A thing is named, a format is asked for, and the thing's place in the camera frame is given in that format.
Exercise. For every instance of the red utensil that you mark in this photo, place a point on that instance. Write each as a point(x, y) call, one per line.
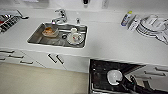
point(1, 23)

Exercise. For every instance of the white sink base cabinet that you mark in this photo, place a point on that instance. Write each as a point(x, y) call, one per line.
point(71, 61)

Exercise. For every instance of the white patterned mug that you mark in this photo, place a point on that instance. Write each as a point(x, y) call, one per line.
point(73, 33)

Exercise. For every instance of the chrome faucet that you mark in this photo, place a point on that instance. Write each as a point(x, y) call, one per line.
point(60, 16)

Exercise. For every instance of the small white bottle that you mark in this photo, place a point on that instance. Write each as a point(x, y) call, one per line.
point(133, 24)

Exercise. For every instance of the white dishes on counter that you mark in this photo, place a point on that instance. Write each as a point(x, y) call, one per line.
point(163, 37)

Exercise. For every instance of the white plate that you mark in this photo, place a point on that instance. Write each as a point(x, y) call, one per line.
point(80, 40)

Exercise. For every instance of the stainless steel sink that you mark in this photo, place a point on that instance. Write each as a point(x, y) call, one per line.
point(36, 40)

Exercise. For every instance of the clear container orange food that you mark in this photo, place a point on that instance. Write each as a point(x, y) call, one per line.
point(50, 32)

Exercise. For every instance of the white bowl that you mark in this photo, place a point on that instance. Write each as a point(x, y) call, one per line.
point(113, 77)

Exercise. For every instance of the stainless steel dishwasher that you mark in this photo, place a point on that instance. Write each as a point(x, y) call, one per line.
point(98, 71)

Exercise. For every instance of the microwave oven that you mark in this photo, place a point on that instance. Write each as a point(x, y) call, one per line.
point(15, 57)

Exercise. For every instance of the white wall outlet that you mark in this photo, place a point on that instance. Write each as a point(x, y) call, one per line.
point(105, 3)

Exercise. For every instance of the stack of white plates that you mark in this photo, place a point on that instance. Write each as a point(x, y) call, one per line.
point(146, 30)

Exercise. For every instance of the white cup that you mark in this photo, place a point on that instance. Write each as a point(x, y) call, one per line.
point(151, 20)
point(161, 24)

